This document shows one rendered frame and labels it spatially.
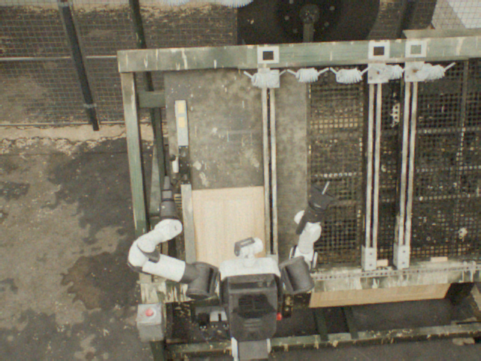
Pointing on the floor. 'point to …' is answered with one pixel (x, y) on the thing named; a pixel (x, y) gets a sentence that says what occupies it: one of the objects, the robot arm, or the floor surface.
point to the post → (158, 350)
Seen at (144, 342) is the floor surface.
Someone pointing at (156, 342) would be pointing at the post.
